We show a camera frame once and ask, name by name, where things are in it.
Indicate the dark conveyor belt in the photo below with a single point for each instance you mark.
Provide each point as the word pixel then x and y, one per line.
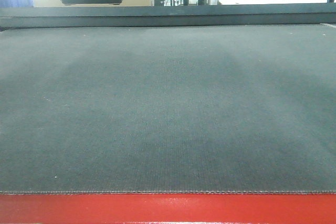
pixel 221 109

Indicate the white background table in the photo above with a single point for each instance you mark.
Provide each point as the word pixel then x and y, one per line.
pixel 259 2

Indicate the red conveyor frame edge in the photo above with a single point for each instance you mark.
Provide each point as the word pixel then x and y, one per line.
pixel 168 208

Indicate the dark conveyor far side rail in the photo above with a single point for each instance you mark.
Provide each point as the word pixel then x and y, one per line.
pixel 157 16

